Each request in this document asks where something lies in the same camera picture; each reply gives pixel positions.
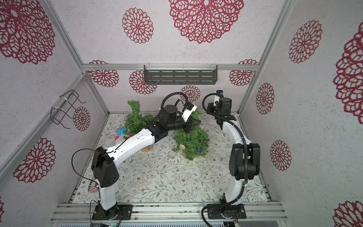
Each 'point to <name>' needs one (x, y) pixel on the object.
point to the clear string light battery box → (171, 154)
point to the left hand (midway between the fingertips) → (198, 120)
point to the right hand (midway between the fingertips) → (209, 100)
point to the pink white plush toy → (120, 132)
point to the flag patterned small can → (92, 187)
